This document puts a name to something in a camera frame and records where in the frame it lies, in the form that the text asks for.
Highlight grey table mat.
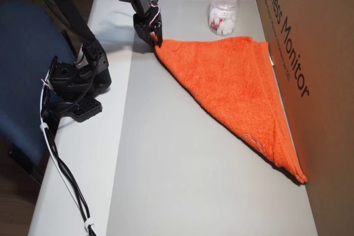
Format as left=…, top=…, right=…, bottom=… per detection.
left=105, top=0, right=319, bottom=236

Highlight blue fabric office chair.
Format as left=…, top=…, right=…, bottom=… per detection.
left=0, top=0, right=78, bottom=186

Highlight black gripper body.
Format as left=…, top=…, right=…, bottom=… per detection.
left=133, top=6, right=163, bottom=44

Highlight red white paper packet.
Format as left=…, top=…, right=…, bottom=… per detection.
left=210, top=12, right=226, bottom=31

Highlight brown Business Monitor cardboard box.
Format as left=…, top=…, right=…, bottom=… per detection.
left=256, top=0, right=354, bottom=236

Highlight white cubes in jar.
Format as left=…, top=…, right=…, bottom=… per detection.
left=209, top=8, right=238, bottom=36

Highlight black perforated table clamp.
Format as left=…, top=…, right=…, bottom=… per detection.
left=72, top=96, right=103, bottom=123

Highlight black power cable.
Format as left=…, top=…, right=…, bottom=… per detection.
left=41, top=100, right=96, bottom=236

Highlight orange terry towel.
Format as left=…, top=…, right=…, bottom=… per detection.
left=153, top=35, right=308, bottom=186

